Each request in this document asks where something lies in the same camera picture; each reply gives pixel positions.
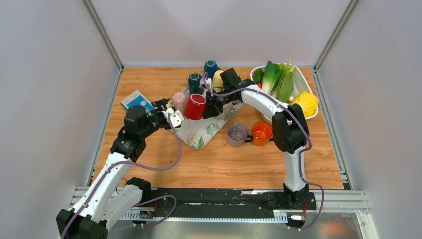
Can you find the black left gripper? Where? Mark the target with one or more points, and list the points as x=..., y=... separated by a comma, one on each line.
x=160, y=104

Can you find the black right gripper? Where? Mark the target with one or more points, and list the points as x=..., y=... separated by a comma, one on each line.
x=214, y=108

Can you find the red mug black handle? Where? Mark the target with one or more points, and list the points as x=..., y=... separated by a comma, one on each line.
x=195, y=107

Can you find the purple mug black handle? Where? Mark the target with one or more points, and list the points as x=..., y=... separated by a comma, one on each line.
x=237, y=135

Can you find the orange mug black handle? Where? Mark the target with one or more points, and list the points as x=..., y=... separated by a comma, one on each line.
x=261, y=133

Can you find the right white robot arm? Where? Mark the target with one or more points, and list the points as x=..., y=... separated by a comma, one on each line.
x=290, y=131

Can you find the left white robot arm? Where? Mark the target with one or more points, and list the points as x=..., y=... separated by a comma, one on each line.
x=93, y=216

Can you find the large floral cream mug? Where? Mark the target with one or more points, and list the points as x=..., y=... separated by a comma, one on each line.
x=228, y=111

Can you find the pale yellow mug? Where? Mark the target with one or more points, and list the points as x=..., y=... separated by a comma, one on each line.
x=217, y=81

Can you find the dark green faceted mug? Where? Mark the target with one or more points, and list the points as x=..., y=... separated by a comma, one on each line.
x=194, y=83

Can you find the pink faceted mug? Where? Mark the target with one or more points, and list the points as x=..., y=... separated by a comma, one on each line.
x=179, y=100

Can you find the dark blue faceted mug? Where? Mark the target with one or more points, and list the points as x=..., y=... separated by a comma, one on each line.
x=211, y=67

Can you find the floral white serving tray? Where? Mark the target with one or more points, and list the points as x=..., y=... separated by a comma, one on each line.
x=198, y=133

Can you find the green bok choy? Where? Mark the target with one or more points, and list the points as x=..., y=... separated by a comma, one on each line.
x=277, y=80

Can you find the white vegetable tub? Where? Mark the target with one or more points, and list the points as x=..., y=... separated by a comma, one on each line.
x=300, y=85

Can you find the yellow napa cabbage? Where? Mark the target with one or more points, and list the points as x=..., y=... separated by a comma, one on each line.
x=308, y=103

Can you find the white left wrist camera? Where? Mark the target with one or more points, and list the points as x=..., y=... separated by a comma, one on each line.
x=173, y=117

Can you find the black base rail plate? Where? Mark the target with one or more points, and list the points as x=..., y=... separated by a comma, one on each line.
x=201, y=203

